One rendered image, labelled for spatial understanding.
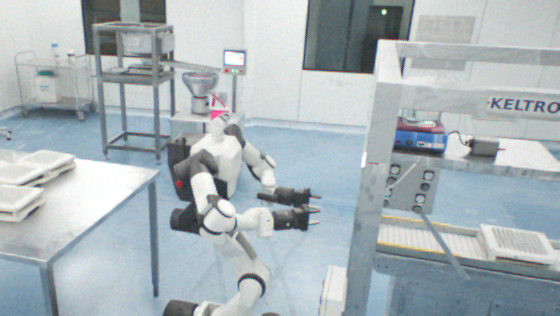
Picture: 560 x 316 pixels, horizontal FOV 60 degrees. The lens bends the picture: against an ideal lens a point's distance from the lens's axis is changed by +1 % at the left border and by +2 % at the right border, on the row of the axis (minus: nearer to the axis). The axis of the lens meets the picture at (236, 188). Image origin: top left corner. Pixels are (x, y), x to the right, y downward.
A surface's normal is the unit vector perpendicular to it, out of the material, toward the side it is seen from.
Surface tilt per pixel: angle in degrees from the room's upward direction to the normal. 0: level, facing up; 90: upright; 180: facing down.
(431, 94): 90
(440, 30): 90
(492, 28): 90
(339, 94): 90
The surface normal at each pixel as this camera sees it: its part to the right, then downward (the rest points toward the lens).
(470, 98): -0.27, 0.36
